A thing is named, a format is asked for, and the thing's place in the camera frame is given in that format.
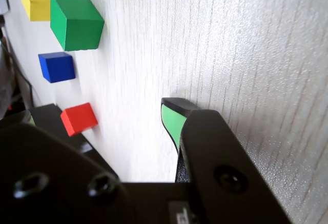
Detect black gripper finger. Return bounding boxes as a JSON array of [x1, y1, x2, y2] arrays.
[[0, 110, 134, 224], [160, 97, 293, 224]]

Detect yellow wooden cube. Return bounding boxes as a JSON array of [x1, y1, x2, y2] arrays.
[[20, 0, 56, 22]]

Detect blue wooden cube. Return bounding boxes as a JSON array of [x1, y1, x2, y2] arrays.
[[38, 52, 76, 84]]

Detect black cardboard box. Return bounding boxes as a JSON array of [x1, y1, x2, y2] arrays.
[[27, 103, 85, 155]]

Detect green wooden cube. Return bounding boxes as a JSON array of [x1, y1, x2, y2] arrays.
[[50, 0, 105, 52]]

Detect red wooden cube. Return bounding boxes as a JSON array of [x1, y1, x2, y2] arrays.
[[60, 102, 99, 137]]

